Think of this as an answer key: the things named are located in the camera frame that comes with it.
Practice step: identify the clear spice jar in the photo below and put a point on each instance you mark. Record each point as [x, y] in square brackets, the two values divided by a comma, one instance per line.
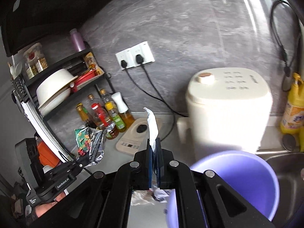
[35, 59]

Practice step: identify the person's left hand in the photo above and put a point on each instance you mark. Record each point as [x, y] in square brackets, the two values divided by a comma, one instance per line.
[51, 204]

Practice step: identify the white-topped amber oil bottle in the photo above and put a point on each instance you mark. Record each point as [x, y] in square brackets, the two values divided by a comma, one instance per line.
[122, 109]

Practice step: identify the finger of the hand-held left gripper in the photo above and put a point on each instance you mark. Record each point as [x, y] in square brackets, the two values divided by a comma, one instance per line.
[64, 173]

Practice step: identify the gold-capped clear bottle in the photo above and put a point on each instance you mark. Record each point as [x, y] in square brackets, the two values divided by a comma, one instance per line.
[104, 96]

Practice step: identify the yellow-capped dark bottle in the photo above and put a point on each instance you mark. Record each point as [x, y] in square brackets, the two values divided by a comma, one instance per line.
[82, 114]

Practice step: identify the yellow snack packet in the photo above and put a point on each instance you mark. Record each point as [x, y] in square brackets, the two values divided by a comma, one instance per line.
[91, 60]

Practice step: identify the white wall socket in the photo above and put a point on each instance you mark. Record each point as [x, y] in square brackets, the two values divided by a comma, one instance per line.
[143, 52]
[123, 59]

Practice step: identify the white tissue paper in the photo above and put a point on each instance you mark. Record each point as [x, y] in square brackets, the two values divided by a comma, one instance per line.
[152, 125]

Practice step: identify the foil snack packet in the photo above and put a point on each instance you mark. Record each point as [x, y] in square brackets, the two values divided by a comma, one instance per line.
[91, 144]

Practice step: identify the cream bowl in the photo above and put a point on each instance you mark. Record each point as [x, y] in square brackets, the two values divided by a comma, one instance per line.
[55, 83]

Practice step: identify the white plate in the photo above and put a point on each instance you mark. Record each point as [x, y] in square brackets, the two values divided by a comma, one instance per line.
[54, 103]

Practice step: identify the black kitchen rack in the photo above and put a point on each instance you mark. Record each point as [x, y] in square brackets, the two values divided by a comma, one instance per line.
[61, 63]

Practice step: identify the orange container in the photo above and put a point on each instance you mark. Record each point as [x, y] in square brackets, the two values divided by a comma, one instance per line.
[47, 154]

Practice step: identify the purple bottle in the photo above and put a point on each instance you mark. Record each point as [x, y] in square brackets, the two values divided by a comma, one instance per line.
[77, 40]

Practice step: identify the purple plastic basin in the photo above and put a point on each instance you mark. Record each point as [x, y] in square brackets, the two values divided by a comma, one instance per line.
[237, 178]

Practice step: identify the white cutting board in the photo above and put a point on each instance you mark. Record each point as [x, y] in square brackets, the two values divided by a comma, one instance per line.
[38, 121]

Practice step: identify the cream air fryer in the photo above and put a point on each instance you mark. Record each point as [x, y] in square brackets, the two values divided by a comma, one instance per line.
[228, 114]

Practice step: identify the yellow-capped green-label bottle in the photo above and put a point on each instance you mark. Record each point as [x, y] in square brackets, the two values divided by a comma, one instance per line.
[116, 118]

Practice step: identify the round metal sink stopper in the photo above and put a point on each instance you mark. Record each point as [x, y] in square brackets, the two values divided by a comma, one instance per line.
[289, 143]

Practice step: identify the stainless steel sink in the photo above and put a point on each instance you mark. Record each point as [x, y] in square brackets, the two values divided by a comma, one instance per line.
[289, 185]

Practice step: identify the crumpled paper scraps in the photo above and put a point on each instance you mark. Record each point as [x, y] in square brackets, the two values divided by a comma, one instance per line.
[152, 194]

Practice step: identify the red plastic box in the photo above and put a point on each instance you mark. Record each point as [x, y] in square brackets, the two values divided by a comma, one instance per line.
[86, 78]

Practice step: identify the red-capped sauce bottle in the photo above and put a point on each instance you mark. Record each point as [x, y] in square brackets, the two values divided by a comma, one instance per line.
[99, 115]

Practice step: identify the white spoon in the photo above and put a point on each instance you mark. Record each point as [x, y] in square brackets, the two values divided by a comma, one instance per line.
[15, 70]

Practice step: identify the beige electric appliance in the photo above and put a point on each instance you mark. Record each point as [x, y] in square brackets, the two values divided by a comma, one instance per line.
[135, 137]

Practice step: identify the yellow dish soap bottle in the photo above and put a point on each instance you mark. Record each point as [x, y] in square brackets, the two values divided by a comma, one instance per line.
[293, 114]

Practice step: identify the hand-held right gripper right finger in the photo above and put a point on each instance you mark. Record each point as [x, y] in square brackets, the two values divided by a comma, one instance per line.
[159, 168]

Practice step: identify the black range hood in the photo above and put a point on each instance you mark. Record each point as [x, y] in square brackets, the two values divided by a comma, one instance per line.
[47, 9]

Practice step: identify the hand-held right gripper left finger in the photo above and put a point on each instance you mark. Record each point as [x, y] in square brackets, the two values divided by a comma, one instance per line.
[149, 171]

